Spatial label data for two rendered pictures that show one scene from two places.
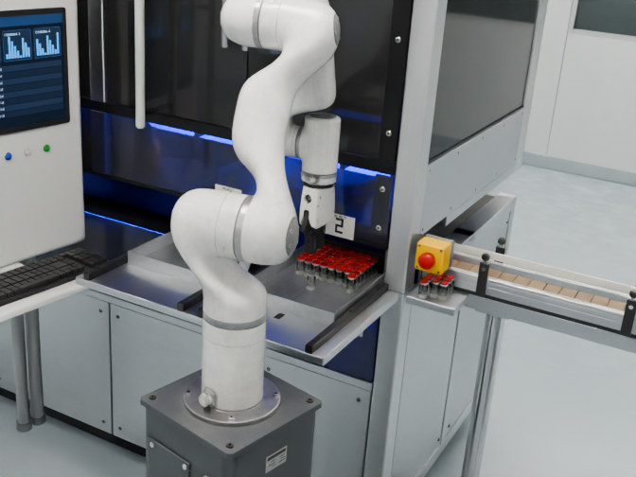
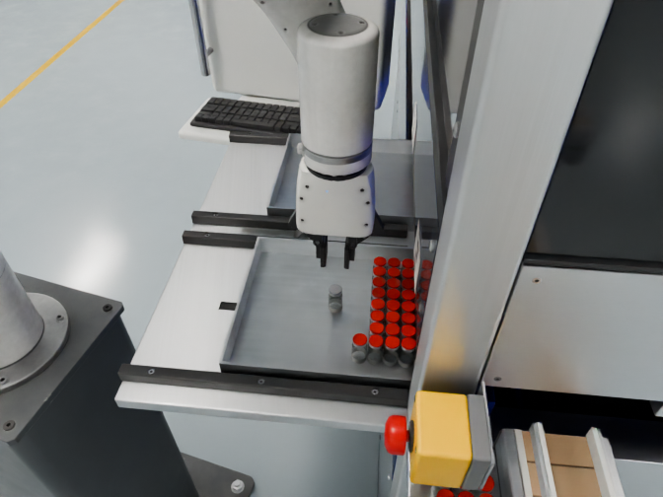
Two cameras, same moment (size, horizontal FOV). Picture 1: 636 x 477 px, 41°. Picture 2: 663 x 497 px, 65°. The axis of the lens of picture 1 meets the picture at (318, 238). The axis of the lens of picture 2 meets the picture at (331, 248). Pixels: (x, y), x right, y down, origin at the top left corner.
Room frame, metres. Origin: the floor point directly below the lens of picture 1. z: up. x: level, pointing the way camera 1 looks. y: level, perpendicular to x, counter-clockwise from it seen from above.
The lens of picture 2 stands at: (1.74, -0.49, 1.52)
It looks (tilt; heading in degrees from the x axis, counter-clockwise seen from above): 44 degrees down; 69
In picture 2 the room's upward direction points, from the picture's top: straight up
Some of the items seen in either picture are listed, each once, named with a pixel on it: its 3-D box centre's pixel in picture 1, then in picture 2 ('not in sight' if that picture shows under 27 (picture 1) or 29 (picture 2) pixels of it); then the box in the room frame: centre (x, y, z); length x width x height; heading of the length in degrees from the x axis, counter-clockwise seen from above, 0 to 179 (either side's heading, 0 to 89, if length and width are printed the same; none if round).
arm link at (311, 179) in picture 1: (318, 176); (334, 149); (1.94, 0.01, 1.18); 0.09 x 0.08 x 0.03; 153
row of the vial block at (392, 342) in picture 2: (331, 270); (392, 309); (2.01, -0.04, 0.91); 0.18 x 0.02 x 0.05; 63
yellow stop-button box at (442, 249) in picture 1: (433, 255); (445, 439); (1.95, -0.29, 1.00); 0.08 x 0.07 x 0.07; 153
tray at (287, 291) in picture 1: (319, 281); (349, 308); (1.96, -0.01, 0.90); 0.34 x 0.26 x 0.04; 153
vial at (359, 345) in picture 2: (351, 283); (359, 348); (1.94, -0.09, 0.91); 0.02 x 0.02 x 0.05
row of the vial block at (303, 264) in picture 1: (326, 273); (377, 307); (1.99, -0.03, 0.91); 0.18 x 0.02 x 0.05; 63
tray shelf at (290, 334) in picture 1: (246, 283); (318, 244); (1.97, 0.17, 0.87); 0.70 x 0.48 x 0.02; 63
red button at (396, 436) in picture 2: (427, 260); (402, 435); (1.91, -0.27, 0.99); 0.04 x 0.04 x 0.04; 63
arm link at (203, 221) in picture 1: (220, 254); not in sight; (1.45, 0.18, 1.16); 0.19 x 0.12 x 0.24; 75
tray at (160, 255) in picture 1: (207, 249); (362, 178); (2.11, 0.29, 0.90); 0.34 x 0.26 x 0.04; 153
